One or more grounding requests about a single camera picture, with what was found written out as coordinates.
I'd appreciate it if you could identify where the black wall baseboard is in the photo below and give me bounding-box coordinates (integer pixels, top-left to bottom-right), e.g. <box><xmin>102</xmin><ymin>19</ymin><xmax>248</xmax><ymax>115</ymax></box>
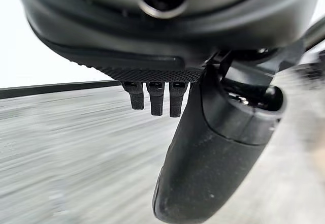
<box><xmin>0</xmin><ymin>79</ymin><xmax>123</xmax><ymax>100</ymax></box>

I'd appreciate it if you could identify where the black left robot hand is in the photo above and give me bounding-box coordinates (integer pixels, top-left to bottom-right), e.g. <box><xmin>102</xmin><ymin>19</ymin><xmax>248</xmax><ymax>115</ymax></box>
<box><xmin>10</xmin><ymin>0</ymin><xmax>325</xmax><ymax>224</ymax></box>

